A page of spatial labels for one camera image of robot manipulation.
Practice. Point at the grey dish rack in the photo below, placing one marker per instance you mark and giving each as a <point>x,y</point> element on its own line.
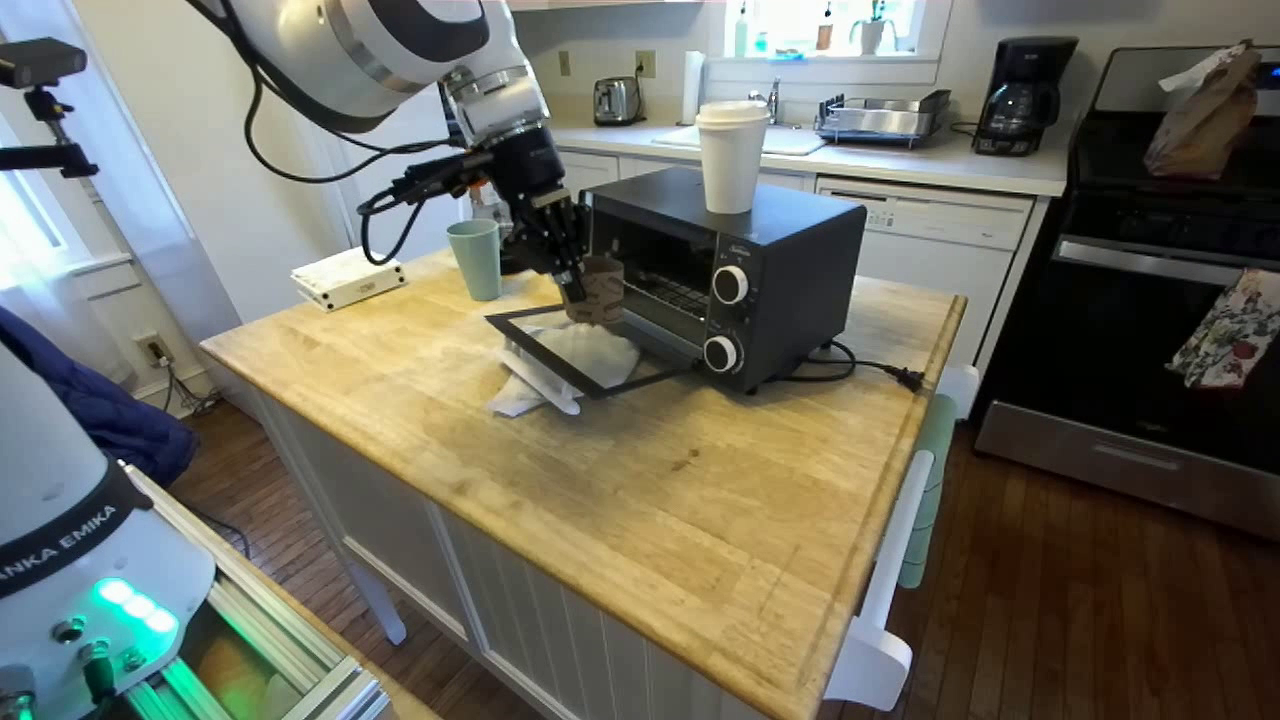
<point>882,123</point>

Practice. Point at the white lidded paper cup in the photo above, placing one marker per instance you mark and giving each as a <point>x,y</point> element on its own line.
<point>735,163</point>

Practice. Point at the clear green soap bottle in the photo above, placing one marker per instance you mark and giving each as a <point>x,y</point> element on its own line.
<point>741,35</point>

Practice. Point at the kitchen window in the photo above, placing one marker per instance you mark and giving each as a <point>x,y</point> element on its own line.
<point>787,20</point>

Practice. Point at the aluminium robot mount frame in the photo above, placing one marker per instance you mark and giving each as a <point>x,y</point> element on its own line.
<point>282,654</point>

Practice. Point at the black coffee maker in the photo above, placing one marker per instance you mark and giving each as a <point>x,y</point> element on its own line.
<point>1024,94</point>

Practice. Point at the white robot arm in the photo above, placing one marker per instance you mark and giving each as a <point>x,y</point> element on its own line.
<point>362,54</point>

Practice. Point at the white kitchen island base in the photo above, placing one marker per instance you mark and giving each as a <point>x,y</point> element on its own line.
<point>533,612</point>

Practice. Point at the white patterned trivet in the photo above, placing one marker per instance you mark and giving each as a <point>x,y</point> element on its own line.
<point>347,278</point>

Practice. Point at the white dishwasher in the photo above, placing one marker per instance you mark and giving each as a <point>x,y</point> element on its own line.
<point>934,240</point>

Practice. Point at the chrome faucet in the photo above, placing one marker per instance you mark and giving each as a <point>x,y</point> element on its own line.
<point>773,107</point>

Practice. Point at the silver black oven knob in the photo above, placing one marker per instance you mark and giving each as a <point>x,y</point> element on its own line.
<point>731,286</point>
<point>720,352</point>

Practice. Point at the white wall outlet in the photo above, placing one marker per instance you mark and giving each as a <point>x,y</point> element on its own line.
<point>153,352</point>

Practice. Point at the dark grey toaster oven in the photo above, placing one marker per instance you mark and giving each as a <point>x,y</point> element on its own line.
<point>787,264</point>

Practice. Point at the white island towel bar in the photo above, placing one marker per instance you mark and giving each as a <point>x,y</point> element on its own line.
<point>872,641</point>

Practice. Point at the glass oven door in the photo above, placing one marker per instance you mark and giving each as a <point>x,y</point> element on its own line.
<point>533,348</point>

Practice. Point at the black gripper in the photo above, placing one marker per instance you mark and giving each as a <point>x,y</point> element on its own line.
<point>541,233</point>

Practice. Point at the black steel stove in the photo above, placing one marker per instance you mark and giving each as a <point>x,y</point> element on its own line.
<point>1145,347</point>

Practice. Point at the white plant pot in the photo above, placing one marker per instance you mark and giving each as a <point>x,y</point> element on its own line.
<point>869,35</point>

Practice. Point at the teal plastic cup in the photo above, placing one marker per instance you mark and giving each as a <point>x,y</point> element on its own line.
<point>479,261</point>

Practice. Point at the white paper towel sheet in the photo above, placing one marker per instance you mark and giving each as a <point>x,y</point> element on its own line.
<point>585,357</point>

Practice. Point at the small brown bottle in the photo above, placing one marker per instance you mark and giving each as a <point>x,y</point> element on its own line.
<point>826,28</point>

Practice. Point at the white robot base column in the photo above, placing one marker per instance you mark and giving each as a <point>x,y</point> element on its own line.
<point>65,535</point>

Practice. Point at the silver toaster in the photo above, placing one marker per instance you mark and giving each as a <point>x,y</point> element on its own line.
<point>617,101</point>

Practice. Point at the blue cloth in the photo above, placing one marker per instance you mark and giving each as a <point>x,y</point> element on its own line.
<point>93,400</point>

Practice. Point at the floral dish towel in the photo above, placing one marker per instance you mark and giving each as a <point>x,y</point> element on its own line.
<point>1225,333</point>

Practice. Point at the brown paper bag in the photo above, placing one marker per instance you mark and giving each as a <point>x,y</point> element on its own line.
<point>1201,123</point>

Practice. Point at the green hanging towel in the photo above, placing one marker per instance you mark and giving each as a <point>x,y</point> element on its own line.
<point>929,495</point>

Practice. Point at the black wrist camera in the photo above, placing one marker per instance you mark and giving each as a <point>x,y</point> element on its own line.
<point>440,177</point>

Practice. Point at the black camera on tripod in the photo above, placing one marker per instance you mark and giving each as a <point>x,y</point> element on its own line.
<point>42,82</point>

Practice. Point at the white paper towel roll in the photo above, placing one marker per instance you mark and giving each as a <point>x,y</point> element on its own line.
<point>688,87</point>

